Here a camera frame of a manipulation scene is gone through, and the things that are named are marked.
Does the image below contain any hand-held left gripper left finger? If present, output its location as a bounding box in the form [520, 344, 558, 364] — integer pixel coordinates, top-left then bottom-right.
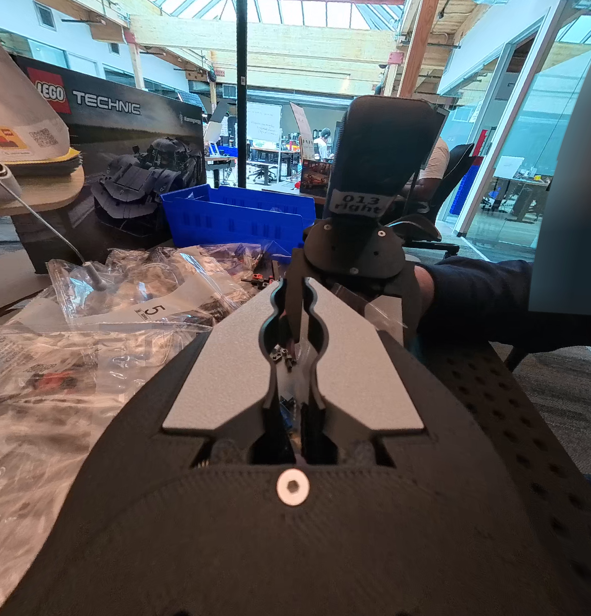
[162, 279, 294, 466]

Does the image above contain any person's right hand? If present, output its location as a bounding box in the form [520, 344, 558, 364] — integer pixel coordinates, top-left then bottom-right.
[414, 265, 437, 321]

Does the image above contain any small printed box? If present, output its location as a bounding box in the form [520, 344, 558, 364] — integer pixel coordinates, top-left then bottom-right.
[299, 159, 334, 197]

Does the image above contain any lego instruction booklet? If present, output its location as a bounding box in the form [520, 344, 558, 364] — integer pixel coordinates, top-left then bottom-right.
[0, 29, 82, 177]

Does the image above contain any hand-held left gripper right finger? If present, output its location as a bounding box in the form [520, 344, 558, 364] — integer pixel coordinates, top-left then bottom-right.
[304, 278, 425, 466]

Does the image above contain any clear bag of pieces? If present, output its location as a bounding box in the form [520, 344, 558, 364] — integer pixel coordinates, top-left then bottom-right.
[271, 281, 408, 444]

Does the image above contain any black vertical post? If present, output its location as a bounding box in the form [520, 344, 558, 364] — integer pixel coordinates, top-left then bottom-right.
[236, 0, 249, 190]

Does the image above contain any brown cardboard sheet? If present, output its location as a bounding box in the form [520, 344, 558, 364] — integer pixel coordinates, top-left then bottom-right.
[289, 100, 316, 160]

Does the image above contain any whiteboard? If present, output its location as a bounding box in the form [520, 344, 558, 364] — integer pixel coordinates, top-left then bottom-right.
[246, 101, 283, 145]

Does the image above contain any white wire page holder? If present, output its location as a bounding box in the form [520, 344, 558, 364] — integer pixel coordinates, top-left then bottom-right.
[0, 161, 109, 292]

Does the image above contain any grey lego chassis assembly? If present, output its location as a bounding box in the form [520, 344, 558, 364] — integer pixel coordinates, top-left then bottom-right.
[240, 259, 289, 290]

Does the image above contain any person's right forearm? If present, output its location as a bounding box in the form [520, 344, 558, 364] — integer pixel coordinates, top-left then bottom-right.
[418, 256, 591, 353]

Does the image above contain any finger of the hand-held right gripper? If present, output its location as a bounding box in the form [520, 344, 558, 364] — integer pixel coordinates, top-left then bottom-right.
[364, 295, 406, 346]

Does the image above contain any dark perforated panel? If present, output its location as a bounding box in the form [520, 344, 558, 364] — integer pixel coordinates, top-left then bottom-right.
[419, 336, 591, 593]

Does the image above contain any blue plastic bin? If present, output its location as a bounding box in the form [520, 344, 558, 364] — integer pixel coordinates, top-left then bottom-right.
[161, 184, 317, 256]

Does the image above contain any black office chair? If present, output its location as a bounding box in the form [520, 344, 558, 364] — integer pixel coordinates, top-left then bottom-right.
[387, 142, 477, 259]

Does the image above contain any clear bag of lego wheels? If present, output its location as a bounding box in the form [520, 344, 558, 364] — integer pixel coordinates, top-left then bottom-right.
[0, 321, 215, 530]

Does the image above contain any black lego set box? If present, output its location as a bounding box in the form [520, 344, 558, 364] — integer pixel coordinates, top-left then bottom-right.
[12, 53, 207, 275]

